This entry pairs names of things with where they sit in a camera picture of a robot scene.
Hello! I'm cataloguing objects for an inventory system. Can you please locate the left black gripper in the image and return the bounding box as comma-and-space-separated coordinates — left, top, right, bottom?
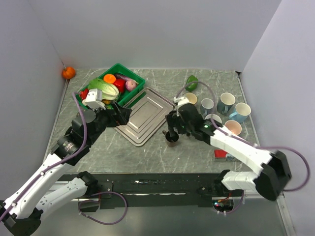
86, 100, 131, 146

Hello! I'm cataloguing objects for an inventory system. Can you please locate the maroon mug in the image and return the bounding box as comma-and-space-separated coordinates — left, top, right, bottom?
162, 130, 179, 148

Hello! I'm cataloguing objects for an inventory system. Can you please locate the cream mug black handle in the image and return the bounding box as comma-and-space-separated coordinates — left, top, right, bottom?
184, 92, 198, 105

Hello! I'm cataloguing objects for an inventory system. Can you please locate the grey blue faceted mug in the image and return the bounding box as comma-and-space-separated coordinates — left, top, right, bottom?
200, 98, 215, 118

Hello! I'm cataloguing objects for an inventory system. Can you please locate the light blue white-bottom mug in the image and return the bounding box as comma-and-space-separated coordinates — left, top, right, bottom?
205, 114, 222, 123

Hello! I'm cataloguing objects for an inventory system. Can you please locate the white mug blue text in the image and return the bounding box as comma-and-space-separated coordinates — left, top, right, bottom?
217, 92, 236, 115

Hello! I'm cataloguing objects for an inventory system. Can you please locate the pink mug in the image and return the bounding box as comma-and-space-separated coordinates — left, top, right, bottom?
224, 120, 242, 135

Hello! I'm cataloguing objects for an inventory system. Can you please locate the light blue faceted mug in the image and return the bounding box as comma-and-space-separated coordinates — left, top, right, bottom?
229, 103, 252, 123

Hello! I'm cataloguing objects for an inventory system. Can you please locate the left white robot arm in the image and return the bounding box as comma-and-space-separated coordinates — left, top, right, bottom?
0, 102, 131, 236

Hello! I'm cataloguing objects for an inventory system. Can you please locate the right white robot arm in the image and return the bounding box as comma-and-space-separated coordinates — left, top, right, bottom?
165, 103, 292, 201

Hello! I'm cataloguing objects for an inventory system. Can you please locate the steel tray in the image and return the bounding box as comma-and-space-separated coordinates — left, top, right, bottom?
115, 87, 175, 147

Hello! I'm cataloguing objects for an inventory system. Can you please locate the toy cabbage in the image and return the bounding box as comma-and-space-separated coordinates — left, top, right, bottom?
88, 78, 120, 100

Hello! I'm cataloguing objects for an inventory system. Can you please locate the toy pink onion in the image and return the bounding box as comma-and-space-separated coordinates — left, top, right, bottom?
125, 81, 137, 91

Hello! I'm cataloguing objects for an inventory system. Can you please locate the toy red pepper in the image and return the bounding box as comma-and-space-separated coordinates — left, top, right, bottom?
113, 79, 126, 93

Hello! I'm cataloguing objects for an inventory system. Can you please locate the toy purple eggplant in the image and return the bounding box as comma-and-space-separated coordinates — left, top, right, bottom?
114, 73, 138, 84

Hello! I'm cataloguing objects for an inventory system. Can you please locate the toy orange carrot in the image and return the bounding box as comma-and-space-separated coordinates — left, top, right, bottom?
103, 74, 116, 84

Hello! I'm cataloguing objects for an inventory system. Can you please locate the toy red chili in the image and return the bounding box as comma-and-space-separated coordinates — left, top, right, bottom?
79, 88, 89, 100

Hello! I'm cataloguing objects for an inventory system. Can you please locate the green bell pepper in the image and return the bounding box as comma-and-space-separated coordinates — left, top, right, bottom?
185, 75, 198, 92

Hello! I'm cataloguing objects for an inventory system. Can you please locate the green plastic basket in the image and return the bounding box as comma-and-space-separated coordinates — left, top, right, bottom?
75, 63, 145, 109

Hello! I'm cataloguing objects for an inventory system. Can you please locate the red box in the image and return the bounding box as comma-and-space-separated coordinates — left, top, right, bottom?
214, 149, 235, 162

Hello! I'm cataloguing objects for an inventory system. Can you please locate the small orange pumpkin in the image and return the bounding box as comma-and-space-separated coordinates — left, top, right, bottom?
62, 66, 76, 80

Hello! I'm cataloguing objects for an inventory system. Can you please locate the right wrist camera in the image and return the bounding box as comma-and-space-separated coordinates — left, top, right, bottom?
173, 96, 190, 108

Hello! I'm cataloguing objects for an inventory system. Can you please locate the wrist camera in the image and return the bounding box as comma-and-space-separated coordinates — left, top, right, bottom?
173, 96, 190, 108
82, 88, 106, 110

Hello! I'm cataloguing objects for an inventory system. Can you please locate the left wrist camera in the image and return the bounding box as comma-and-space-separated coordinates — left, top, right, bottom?
82, 88, 106, 110

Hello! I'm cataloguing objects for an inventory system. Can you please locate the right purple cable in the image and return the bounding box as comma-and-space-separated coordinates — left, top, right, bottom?
176, 81, 311, 216

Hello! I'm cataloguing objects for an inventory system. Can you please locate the purple cable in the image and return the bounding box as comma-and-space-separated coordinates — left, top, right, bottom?
176, 81, 311, 216
0, 91, 128, 225

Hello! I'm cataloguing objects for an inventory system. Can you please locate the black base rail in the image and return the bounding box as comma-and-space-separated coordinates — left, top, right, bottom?
87, 173, 243, 209

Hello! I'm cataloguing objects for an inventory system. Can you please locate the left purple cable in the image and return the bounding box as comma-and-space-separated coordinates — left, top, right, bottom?
0, 91, 128, 225

